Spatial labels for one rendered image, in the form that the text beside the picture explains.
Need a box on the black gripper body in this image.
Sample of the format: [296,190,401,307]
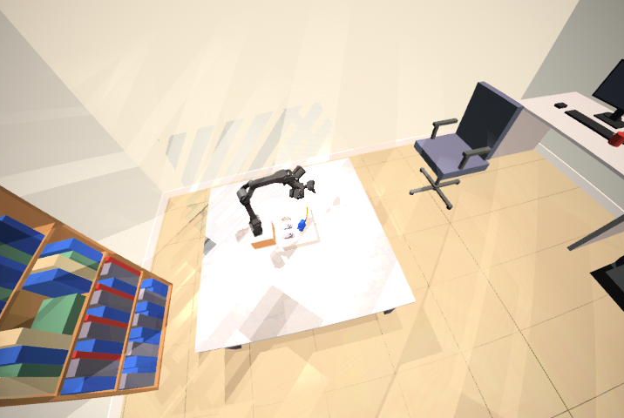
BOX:
[289,179,315,198]

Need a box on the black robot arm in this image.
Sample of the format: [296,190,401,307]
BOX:
[236,165,306,237]

